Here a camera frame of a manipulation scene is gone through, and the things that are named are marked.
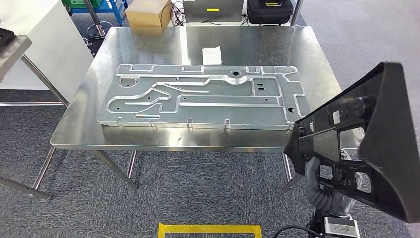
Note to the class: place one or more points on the white cabinet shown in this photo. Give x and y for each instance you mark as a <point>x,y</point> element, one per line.
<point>49,39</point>

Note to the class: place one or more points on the black object on side table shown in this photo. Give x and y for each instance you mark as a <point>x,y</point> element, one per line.
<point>6,37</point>

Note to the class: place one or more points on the stamped metal panel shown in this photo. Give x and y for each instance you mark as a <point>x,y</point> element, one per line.
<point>203,111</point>

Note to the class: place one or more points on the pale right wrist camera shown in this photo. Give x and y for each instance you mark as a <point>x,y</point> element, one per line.
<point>341,228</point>

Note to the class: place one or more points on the stanchion with chrome base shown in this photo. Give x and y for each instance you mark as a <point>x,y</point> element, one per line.
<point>98,29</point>

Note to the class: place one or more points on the grey equipment case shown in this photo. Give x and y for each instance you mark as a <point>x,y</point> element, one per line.
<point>213,14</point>

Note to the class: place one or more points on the green plastic crate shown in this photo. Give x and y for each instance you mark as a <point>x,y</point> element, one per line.
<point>80,3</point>

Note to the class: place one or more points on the yellow floor tape square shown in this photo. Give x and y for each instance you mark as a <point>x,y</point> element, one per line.
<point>210,228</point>

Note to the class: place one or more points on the chrome pole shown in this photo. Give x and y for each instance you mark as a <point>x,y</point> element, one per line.
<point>296,11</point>

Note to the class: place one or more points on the blue metal cart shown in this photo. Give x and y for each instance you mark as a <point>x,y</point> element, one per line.
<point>113,8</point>

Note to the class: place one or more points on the stainless steel workbench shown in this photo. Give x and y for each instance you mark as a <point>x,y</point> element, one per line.
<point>147,46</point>

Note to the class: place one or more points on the cardboard box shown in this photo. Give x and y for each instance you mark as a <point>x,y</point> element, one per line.
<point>147,13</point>

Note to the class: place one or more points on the white paper sheet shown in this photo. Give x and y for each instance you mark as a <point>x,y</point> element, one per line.
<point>212,55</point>

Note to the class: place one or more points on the grey side table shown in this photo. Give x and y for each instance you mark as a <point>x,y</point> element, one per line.
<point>13,52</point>

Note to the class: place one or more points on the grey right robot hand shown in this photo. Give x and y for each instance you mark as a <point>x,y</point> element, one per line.
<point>312,174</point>

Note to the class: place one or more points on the black plastic bracket part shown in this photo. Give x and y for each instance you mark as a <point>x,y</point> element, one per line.
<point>390,148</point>

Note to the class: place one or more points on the black carrying case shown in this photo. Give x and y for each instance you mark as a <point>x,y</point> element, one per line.
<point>269,13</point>

